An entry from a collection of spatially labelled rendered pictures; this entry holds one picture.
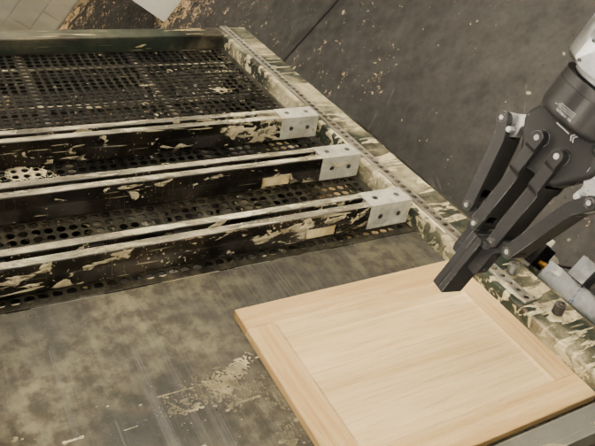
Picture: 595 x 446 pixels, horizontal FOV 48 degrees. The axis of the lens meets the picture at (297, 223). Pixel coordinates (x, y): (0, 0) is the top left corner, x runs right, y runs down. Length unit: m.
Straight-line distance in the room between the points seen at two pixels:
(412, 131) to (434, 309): 1.65
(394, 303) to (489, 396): 0.28
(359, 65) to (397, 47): 0.21
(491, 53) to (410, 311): 1.77
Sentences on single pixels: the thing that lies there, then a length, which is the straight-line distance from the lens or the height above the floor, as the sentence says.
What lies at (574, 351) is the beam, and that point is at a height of 0.90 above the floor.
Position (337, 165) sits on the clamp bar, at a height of 0.97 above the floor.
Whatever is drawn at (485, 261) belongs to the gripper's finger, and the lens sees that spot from 0.64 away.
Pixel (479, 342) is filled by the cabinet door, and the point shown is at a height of 1.00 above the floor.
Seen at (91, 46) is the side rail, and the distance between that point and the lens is 2.45.
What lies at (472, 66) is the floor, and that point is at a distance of 3.02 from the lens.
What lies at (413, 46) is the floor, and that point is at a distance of 3.26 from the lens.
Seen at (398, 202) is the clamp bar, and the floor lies 0.96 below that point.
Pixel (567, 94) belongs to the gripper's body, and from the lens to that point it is 0.57.
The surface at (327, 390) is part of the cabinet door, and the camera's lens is 1.22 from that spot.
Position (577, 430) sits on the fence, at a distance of 1.31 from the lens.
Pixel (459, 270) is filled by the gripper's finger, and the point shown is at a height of 1.70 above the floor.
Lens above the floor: 2.26
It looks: 45 degrees down
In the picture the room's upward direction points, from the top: 63 degrees counter-clockwise
